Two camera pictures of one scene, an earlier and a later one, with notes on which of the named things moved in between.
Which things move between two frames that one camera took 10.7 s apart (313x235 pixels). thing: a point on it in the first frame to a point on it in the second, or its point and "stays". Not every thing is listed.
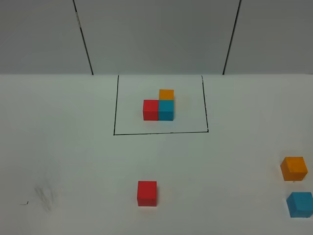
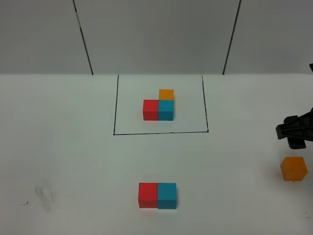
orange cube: (293, 168) stays
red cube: (146, 195) stays
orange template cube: (166, 94) stays
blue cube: (300, 204) to (167, 195)
